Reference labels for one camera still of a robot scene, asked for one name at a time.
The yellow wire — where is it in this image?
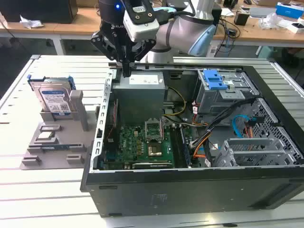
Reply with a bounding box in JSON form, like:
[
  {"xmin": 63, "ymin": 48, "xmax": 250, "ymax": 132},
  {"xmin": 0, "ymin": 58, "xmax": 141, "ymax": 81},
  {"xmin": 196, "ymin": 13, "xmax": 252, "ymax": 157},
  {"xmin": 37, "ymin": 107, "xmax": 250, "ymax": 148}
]
[{"xmin": 166, "ymin": 86, "xmax": 187, "ymax": 118}]

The grey parts rack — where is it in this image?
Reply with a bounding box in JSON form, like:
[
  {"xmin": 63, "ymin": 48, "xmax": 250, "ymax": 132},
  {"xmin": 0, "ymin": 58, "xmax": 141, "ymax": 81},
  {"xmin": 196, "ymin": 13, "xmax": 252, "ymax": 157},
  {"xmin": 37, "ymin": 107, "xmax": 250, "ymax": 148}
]
[{"xmin": 21, "ymin": 89, "xmax": 100, "ymax": 171}]

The grey power supply unit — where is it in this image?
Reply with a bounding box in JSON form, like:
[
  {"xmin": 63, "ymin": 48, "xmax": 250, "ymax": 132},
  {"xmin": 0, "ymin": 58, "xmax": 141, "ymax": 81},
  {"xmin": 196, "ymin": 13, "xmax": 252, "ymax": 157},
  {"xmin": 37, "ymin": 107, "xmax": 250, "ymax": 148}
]
[{"xmin": 111, "ymin": 71, "xmax": 166, "ymax": 119}]

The metal disk bay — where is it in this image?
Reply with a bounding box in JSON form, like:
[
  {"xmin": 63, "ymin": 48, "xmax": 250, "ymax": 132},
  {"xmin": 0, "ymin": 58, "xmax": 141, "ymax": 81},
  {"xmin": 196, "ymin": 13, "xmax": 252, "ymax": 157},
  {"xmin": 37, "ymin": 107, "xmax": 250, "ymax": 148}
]
[{"xmin": 212, "ymin": 137, "xmax": 297, "ymax": 168}]

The clear plastic bag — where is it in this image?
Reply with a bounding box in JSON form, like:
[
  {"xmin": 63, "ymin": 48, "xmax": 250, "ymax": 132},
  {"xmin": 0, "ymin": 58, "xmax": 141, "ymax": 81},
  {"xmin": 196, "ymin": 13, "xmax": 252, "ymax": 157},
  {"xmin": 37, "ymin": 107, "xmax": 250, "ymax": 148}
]
[{"xmin": 258, "ymin": 12, "xmax": 285, "ymax": 30}]

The hard disk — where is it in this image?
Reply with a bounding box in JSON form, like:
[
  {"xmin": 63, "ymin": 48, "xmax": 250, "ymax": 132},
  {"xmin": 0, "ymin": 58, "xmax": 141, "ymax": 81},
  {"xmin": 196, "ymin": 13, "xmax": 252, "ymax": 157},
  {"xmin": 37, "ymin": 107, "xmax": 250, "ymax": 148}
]
[{"xmin": 27, "ymin": 75, "xmax": 76, "ymax": 117}]

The blue plastic cage latch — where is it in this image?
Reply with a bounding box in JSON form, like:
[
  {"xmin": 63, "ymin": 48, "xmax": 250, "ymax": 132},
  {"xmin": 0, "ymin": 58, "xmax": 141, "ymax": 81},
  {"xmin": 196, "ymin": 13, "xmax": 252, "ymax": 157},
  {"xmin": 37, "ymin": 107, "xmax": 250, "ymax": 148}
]
[{"xmin": 203, "ymin": 68, "xmax": 230, "ymax": 90}]

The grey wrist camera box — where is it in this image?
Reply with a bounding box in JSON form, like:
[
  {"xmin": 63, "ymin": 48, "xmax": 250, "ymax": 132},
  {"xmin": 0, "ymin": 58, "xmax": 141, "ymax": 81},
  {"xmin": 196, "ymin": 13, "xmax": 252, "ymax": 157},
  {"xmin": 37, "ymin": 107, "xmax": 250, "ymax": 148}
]
[{"xmin": 123, "ymin": 0, "xmax": 160, "ymax": 42}]

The metal drive cage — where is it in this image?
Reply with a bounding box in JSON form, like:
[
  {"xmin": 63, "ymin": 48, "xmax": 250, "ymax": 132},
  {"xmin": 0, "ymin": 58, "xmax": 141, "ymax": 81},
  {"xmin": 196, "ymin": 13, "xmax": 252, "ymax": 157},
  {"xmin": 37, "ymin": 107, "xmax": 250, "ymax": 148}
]
[{"xmin": 196, "ymin": 68, "xmax": 259, "ymax": 117}]

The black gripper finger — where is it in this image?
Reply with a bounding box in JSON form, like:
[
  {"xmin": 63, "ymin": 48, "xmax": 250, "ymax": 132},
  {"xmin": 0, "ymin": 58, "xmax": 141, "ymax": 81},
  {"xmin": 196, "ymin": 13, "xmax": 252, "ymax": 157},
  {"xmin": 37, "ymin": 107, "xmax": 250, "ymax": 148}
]
[
  {"xmin": 127, "ymin": 39, "xmax": 158, "ymax": 78},
  {"xmin": 90, "ymin": 30, "xmax": 128, "ymax": 78}
]

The black RAM slot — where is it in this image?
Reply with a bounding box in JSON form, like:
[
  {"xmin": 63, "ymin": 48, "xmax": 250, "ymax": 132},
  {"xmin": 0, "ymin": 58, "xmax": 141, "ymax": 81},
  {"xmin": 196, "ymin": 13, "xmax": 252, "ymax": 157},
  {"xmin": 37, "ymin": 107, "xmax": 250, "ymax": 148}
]
[{"xmin": 171, "ymin": 127, "xmax": 184, "ymax": 168}]

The wooden desk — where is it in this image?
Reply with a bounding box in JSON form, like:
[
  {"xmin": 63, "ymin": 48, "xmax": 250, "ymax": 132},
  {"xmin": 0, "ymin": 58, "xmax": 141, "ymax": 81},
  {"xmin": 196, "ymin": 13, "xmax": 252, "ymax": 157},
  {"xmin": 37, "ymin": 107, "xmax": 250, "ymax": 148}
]
[{"xmin": 0, "ymin": 6, "xmax": 304, "ymax": 48}]

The CPU socket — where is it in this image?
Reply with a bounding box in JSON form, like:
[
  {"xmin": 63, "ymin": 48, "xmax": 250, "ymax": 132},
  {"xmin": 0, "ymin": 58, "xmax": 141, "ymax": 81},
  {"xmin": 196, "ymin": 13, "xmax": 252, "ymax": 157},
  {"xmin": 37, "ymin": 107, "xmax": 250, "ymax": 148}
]
[{"xmin": 146, "ymin": 142, "xmax": 164, "ymax": 158}]

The metal socket cover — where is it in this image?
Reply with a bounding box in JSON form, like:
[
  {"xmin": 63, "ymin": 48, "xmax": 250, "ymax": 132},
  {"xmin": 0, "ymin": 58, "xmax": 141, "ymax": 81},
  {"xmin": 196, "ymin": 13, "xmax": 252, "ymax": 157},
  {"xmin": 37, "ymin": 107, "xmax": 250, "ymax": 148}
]
[{"xmin": 144, "ymin": 117, "xmax": 163, "ymax": 143}]

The black open PC case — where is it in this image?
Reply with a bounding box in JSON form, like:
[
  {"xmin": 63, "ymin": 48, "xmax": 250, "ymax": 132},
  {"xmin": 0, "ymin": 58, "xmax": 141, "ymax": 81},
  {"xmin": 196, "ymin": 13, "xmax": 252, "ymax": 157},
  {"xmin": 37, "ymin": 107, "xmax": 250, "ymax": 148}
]
[{"xmin": 80, "ymin": 62, "xmax": 304, "ymax": 218}]

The black graphics card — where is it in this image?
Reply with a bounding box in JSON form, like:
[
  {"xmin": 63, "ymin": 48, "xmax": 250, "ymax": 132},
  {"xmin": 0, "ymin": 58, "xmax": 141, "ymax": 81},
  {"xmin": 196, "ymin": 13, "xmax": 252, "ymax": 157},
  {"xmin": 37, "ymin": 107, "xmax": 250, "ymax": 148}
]
[{"xmin": 132, "ymin": 161, "xmax": 174, "ymax": 170}]

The white open box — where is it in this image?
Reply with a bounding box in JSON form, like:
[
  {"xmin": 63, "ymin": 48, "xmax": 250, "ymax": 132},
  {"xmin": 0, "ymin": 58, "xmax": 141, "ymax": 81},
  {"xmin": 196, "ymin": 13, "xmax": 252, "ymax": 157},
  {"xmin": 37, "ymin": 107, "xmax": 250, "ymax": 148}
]
[{"xmin": 286, "ymin": 21, "xmax": 304, "ymax": 34}]

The green motherboard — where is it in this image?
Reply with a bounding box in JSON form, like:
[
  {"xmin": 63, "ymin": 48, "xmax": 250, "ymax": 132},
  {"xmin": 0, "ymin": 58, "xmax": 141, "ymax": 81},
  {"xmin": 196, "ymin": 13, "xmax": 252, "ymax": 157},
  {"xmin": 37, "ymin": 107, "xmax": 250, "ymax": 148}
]
[{"xmin": 104, "ymin": 124, "xmax": 199, "ymax": 169}]

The silver CPU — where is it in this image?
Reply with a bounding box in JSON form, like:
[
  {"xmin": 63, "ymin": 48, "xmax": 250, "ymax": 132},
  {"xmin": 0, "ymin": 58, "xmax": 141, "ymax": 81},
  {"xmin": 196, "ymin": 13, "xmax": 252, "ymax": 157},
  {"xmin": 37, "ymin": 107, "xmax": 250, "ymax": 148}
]
[{"xmin": 38, "ymin": 132, "xmax": 57, "ymax": 141}]

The blue cardboard box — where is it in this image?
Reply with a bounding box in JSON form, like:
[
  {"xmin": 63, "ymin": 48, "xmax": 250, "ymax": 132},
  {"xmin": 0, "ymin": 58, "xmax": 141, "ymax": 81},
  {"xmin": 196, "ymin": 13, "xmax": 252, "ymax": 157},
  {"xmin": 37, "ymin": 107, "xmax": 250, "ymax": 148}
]
[{"xmin": 275, "ymin": 1, "xmax": 304, "ymax": 19}]

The blue RAM stick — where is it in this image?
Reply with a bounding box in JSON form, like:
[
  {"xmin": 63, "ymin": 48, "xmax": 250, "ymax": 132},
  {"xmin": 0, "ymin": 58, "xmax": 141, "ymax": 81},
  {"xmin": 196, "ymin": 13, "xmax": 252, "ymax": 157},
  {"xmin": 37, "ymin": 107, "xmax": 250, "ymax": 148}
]
[{"xmin": 180, "ymin": 125, "xmax": 192, "ymax": 167}]

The blue data wire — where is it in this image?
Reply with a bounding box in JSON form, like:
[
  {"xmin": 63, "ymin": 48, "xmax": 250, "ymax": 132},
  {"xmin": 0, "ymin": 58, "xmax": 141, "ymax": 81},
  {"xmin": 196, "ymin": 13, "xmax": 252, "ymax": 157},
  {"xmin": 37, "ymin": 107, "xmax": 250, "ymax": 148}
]
[{"xmin": 231, "ymin": 115, "xmax": 247, "ymax": 138}]

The small black box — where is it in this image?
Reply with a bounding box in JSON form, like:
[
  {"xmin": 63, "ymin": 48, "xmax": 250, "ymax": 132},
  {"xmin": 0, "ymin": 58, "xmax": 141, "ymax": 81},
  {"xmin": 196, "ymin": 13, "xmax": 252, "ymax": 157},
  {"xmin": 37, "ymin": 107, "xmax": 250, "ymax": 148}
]
[{"xmin": 234, "ymin": 11, "xmax": 250, "ymax": 26}]

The black tower box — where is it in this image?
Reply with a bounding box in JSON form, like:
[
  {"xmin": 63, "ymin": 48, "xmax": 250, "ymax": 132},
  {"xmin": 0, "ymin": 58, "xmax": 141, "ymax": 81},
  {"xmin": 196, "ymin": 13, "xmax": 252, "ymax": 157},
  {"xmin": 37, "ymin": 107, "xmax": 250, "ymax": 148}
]
[{"xmin": 211, "ymin": 8, "xmax": 223, "ymax": 26}]

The crumpled white paper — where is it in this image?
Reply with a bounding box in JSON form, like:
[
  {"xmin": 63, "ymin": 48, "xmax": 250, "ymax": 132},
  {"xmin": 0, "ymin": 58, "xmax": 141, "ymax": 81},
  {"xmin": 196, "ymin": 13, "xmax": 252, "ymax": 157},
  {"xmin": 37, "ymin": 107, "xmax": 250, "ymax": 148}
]
[{"xmin": 19, "ymin": 15, "xmax": 44, "ymax": 29}]

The pale green cabinet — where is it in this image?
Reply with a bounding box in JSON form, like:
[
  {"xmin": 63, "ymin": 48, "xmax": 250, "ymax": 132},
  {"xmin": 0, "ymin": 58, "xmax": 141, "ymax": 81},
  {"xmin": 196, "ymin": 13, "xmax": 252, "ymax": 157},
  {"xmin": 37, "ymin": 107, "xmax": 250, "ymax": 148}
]
[{"xmin": 256, "ymin": 45, "xmax": 280, "ymax": 59}]

